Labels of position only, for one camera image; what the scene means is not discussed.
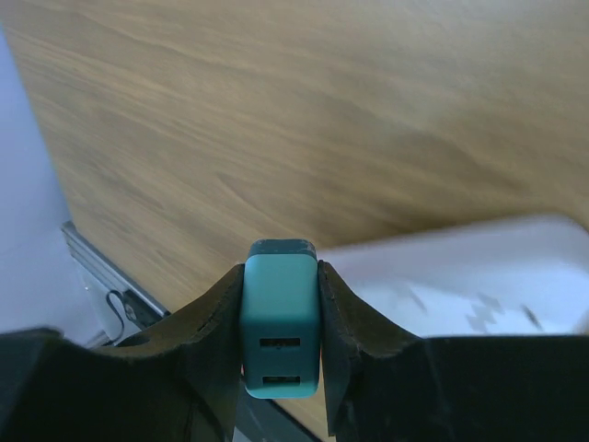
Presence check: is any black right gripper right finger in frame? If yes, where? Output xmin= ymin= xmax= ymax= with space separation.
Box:
xmin=318 ymin=262 xmax=588 ymax=441

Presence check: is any white triangular power strip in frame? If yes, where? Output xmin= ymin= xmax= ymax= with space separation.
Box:
xmin=318 ymin=215 xmax=588 ymax=337

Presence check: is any teal usb charger plug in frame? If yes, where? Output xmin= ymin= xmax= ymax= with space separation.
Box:
xmin=239 ymin=238 xmax=321 ymax=399

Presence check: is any aluminium front rail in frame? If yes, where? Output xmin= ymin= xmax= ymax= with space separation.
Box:
xmin=62 ymin=221 xmax=170 ymax=344

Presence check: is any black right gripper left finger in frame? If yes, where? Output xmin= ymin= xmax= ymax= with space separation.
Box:
xmin=1 ymin=265 xmax=244 ymax=441

